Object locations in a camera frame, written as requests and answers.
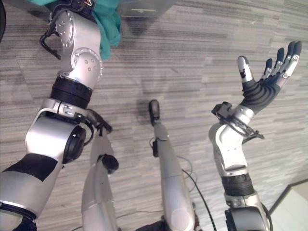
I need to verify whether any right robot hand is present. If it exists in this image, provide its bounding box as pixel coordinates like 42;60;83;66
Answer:
237;40;303;114

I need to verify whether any light raised platform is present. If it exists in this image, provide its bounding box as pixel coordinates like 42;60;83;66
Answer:
268;181;308;231

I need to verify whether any silver right robot leg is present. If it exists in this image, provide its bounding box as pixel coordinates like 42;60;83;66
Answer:
147;99;196;231

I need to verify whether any silver robot leg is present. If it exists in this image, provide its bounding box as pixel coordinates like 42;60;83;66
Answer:
147;99;196;231
81;108;120;231

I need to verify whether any grey metal cabinet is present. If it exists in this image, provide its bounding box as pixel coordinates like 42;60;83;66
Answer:
118;0;178;18

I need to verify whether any teal cloth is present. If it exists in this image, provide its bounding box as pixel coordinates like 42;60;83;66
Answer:
36;0;122;60

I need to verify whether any silver left robot leg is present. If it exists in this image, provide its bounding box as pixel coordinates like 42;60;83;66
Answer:
81;108;120;231

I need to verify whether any black round object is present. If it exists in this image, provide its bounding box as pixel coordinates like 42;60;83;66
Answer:
0;0;7;43

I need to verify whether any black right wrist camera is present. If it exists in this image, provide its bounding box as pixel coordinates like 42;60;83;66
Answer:
211;102;233;119

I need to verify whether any white floor cable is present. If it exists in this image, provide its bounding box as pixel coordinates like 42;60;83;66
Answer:
177;155;199;193

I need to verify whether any black floor cable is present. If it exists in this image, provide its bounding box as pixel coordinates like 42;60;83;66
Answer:
181;168;217;231

